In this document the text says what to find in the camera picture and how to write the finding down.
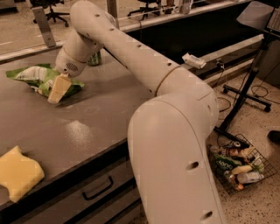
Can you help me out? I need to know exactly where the grey metal post right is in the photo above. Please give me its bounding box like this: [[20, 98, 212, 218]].
[[106, 0, 119, 28]]

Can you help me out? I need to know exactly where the white bottle in basket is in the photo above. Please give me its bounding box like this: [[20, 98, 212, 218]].
[[237, 171, 264, 184]]

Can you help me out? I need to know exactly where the black wire basket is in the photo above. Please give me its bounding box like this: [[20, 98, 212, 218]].
[[207, 136, 277, 195]]

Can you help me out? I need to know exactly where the grey laptop tray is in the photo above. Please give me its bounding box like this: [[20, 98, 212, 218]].
[[237, 1, 274, 32]]

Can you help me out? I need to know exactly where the black power adapter cable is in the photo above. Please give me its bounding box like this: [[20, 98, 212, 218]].
[[211, 59, 233, 114]]

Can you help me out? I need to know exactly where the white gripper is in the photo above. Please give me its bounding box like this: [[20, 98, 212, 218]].
[[47, 48, 87, 104]]

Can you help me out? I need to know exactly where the yellow sponge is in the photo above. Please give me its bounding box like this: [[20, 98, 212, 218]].
[[0, 146, 45, 203]]

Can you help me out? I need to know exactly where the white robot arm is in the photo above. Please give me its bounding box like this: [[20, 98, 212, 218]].
[[55, 0, 227, 224]]

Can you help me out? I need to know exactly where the black office chair right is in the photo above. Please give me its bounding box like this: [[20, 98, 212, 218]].
[[127, 0, 161, 20]]

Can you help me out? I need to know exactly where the green rice chip bag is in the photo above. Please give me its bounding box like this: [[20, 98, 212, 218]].
[[5, 63, 86, 99]]

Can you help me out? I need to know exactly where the black office chair left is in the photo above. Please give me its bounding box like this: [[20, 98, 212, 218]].
[[29, 0, 69, 27]]

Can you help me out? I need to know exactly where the black office chair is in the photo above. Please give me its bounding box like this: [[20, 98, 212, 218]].
[[29, 0, 69, 27], [127, 0, 161, 20]]

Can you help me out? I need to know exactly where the green soda can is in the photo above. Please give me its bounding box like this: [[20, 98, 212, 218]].
[[87, 51, 102, 67]]

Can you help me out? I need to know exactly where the black drawer handle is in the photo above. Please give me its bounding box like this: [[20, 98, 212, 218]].
[[81, 175, 115, 201]]

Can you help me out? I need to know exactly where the grey metal post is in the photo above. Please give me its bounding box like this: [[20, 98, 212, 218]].
[[106, 0, 119, 28], [32, 6, 56, 48]]

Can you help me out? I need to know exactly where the grey metal post left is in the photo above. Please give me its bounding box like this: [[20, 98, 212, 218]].
[[32, 6, 56, 48]]

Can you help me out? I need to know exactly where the black rolling stand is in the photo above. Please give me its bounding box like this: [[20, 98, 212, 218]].
[[214, 33, 272, 148]]

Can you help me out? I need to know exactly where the green snack bag in basket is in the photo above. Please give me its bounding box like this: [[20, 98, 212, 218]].
[[213, 154, 242, 175]]

